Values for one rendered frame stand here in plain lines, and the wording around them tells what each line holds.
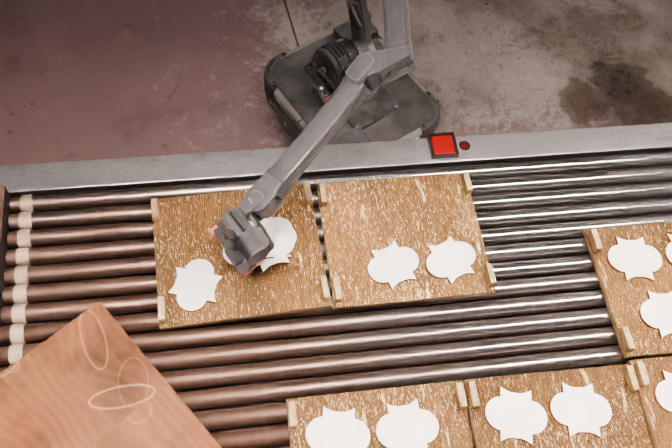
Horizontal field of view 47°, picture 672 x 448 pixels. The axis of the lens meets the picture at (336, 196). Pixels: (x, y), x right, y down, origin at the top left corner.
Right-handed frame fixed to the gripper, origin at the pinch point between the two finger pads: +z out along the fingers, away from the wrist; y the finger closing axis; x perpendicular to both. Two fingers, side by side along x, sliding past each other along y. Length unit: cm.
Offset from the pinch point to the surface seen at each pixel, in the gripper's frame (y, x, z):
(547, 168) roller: -21, -88, 6
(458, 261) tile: -30, -47, 4
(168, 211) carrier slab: 22.3, 6.7, 4.8
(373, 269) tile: -19.8, -27.3, 3.7
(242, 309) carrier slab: -10.5, 5.1, 5.0
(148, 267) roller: 12.3, 18.1, 7.1
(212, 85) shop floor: 116, -57, 97
